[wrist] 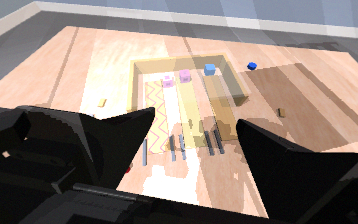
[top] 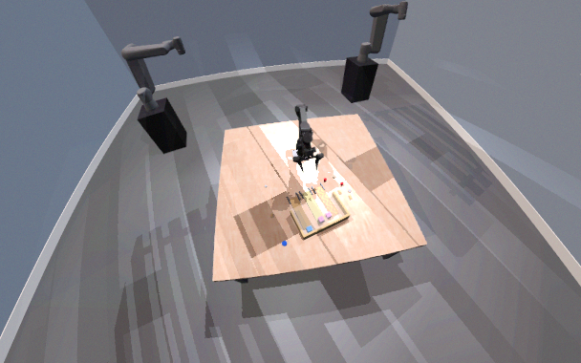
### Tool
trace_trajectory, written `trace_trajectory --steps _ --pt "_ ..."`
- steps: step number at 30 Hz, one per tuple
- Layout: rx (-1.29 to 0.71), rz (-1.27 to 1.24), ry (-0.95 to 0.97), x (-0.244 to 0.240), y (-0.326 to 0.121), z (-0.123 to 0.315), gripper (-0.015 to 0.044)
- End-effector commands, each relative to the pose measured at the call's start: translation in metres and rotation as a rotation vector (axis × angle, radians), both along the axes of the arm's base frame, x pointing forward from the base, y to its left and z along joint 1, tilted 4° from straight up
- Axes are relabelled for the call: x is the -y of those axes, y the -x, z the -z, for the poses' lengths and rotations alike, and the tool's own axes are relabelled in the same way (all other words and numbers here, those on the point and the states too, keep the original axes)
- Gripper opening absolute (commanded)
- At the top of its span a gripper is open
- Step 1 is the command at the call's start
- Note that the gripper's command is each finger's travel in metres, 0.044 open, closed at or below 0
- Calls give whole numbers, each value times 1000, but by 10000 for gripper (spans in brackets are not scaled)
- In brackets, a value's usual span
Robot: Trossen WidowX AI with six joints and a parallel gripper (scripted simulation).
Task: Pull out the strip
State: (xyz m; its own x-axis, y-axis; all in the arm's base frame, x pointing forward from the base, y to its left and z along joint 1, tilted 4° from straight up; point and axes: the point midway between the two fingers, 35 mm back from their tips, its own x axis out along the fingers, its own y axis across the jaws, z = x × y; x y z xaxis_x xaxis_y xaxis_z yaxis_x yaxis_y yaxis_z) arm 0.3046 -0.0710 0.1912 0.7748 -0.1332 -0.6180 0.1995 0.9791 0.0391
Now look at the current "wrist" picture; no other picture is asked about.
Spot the pale yellow strip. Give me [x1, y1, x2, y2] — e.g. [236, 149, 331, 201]
[179, 102, 207, 149]

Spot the brown wooden plank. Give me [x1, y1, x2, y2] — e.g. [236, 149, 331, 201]
[210, 99, 238, 141]

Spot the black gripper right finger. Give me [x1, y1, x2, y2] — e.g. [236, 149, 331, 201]
[236, 119, 358, 224]

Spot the tan flat strip with purple zigzag pattern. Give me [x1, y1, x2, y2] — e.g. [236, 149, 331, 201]
[147, 106, 171, 155]

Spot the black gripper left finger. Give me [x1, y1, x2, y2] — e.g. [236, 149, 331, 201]
[14, 105, 155, 190]

